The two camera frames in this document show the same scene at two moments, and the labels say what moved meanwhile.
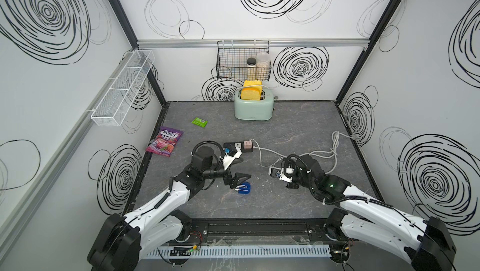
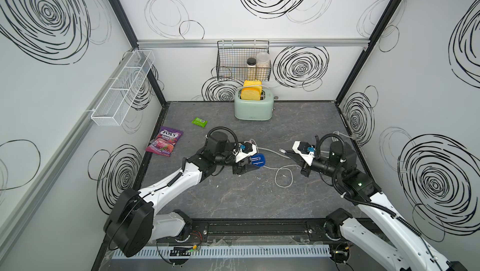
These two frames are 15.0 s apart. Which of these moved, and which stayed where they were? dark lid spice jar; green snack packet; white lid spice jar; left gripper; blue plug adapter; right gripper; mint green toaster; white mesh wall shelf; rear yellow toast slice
Moved: left gripper; right gripper; blue plug adapter
Stayed: green snack packet; white mesh wall shelf; white lid spice jar; rear yellow toast slice; mint green toaster; dark lid spice jar
